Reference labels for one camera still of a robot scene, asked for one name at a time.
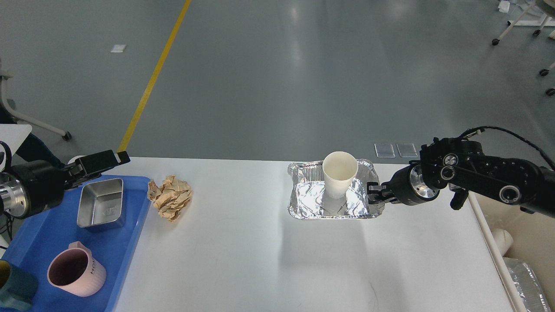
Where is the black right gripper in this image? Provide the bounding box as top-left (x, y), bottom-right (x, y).
top-left (367, 164), bottom-right (440, 206)

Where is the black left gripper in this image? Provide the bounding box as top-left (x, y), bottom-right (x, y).
top-left (1, 150), bottom-right (131, 219)

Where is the stainless steel rectangular tray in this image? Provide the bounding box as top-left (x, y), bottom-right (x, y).
top-left (76, 178), bottom-right (125, 232)

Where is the cream paper cup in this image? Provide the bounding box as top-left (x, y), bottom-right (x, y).
top-left (322, 151), bottom-right (358, 199)

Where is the aluminium foil tray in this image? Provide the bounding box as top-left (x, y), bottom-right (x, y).
top-left (287, 159), bottom-right (385, 220)

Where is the brown paper ball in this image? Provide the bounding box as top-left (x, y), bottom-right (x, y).
top-left (147, 175), bottom-right (193, 222)

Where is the pink plastic mug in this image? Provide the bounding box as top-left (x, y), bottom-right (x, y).
top-left (47, 241), bottom-right (107, 297)

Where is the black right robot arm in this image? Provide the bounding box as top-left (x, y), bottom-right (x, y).
top-left (366, 126), bottom-right (555, 218)

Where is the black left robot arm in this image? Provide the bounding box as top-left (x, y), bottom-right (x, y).
top-left (0, 142), bottom-right (131, 240)

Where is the seated person leg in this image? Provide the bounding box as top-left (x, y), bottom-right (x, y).
top-left (9, 133), bottom-right (65, 168)

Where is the white side table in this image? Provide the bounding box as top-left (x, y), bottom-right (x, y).
top-left (0, 124), bottom-right (32, 155)

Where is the teal cup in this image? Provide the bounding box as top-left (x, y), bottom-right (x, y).
top-left (0, 260), bottom-right (39, 312)

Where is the white plastic bin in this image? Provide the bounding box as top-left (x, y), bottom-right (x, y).
top-left (469, 193), bottom-right (555, 312)

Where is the foil tray in bin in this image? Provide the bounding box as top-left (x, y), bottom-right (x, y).
top-left (503, 257), bottom-right (551, 312)

